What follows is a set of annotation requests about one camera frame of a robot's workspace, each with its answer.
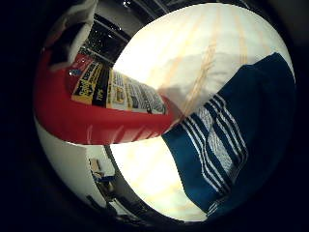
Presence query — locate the red spray bottle black head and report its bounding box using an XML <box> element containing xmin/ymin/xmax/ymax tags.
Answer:
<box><xmin>33</xmin><ymin>47</ymin><xmax>184</xmax><ymax>146</ymax></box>

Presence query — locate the blue white-striped cloth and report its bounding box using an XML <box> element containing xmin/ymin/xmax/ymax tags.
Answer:
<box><xmin>160</xmin><ymin>52</ymin><xmax>297</xmax><ymax>220</ymax></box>

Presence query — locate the white wood-print table cover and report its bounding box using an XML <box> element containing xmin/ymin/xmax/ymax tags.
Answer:
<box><xmin>109</xmin><ymin>3</ymin><xmax>295</xmax><ymax>223</ymax></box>

